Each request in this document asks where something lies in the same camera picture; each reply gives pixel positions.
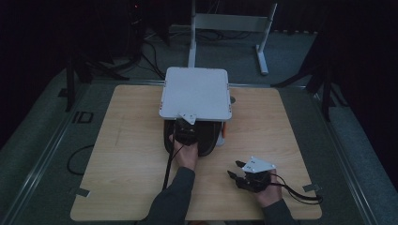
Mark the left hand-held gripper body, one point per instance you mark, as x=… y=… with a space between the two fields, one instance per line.
x=185 y=132

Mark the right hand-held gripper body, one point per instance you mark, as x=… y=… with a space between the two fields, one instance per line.
x=255 y=178

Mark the black round tray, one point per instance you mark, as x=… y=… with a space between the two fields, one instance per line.
x=208 y=137

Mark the white square box lid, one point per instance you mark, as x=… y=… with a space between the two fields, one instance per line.
x=195 y=92

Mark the person's right hand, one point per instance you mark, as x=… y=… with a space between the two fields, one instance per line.
x=270 y=193

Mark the person's left hand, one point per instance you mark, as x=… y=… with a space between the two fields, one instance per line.
x=187 y=156

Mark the grey tape strip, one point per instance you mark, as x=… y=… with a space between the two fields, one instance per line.
x=83 y=192
x=311 y=187

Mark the black tripod stand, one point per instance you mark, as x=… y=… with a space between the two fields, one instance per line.
x=69 y=84
x=327 y=97

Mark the white metal stand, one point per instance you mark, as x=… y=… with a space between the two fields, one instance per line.
x=230 y=22

